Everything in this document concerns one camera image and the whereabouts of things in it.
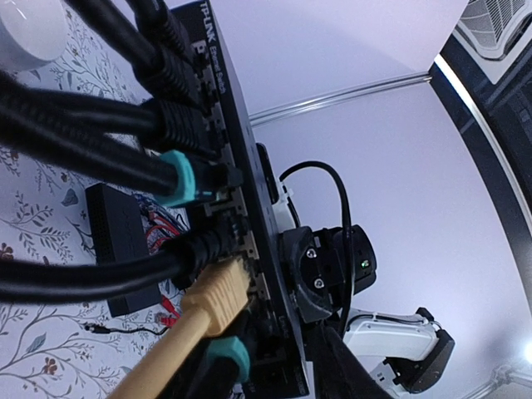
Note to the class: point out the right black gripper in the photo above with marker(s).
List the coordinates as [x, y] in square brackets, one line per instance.
[315, 275]

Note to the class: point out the black network switch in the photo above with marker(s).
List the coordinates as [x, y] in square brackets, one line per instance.
[118, 236]
[279, 369]

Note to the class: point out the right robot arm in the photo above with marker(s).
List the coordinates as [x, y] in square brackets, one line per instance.
[354, 353]

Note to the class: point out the white ceramic bowl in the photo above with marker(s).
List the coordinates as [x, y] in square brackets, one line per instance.
[33, 33]

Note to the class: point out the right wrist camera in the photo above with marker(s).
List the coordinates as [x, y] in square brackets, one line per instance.
[270, 178]

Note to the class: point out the right aluminium frame post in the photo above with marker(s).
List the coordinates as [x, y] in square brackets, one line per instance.
[334, 98]

